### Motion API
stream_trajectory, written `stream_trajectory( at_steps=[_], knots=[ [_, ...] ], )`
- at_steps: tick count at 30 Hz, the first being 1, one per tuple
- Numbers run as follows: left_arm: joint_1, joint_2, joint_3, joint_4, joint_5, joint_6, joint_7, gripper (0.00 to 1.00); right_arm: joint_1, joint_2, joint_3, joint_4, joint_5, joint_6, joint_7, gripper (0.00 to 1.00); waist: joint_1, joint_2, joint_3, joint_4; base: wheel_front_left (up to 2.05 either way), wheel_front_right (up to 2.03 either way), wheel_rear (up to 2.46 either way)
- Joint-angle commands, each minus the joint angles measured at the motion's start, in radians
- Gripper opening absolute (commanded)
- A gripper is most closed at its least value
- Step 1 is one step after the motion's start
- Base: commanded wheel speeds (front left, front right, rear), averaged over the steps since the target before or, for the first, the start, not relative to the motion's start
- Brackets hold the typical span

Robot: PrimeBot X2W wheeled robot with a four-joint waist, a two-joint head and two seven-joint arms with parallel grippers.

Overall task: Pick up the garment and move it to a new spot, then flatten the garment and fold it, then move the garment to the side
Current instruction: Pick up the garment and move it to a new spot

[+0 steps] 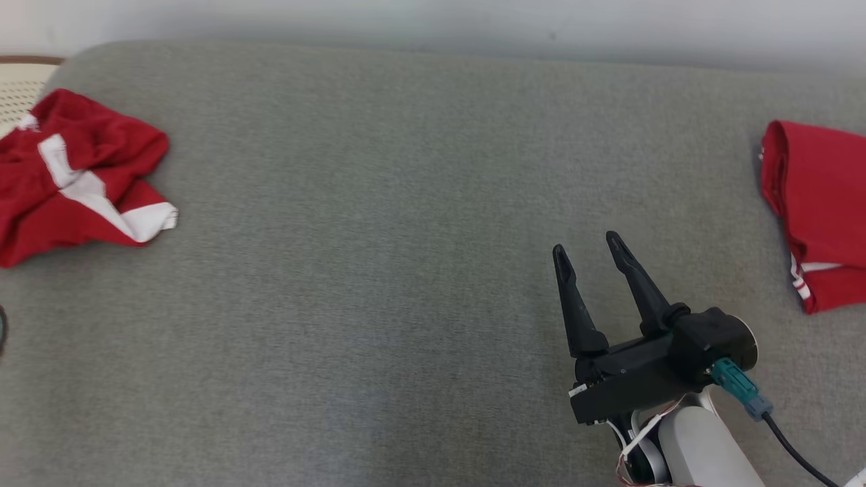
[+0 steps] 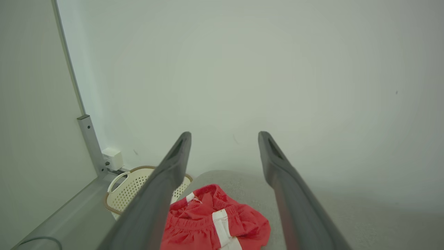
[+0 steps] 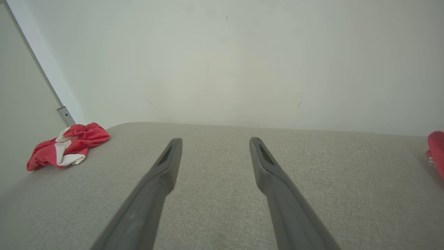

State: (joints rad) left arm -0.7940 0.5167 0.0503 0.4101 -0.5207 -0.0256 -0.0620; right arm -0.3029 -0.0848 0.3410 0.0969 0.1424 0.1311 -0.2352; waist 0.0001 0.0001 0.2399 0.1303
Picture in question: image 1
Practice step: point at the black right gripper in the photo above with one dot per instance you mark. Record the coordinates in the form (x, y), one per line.
(629, 382)

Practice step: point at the red and white shorts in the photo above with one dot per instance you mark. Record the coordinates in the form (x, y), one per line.
(101, 122)
(825, 203)

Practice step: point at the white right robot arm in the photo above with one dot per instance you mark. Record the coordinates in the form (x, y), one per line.
(703, 453)

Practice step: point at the cream perforated laundry basket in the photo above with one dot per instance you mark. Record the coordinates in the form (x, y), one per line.
(17, 95)

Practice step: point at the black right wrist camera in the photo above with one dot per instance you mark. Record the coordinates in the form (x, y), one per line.
(710, 338)

